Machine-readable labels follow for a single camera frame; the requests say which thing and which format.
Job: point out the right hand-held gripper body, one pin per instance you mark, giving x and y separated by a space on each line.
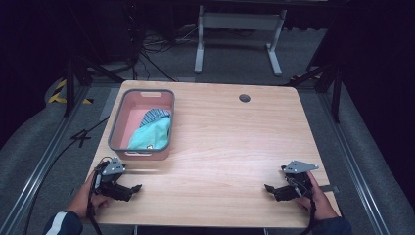
298 182

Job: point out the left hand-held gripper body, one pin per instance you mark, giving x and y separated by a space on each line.
109 182

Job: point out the person's right hand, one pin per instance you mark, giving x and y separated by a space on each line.
321 204

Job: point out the person's left hand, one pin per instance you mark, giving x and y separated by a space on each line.
81 200

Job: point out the grey tape strip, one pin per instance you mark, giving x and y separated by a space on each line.
329 188

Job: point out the teal cloth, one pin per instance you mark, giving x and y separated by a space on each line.
151 135

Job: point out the striped grey cloth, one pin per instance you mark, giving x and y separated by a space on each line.
153 116

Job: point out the pink basket with grey rim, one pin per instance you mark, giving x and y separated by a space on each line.
130 111

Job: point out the grey table grommet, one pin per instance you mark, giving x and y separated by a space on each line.
244 98

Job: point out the black metal stand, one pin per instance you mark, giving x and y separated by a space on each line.
334 88
70 88

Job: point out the grey metal floor rail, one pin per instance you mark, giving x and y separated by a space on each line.
359 176
36 176

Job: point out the white metal desk frame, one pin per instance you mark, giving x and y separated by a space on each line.
239 21

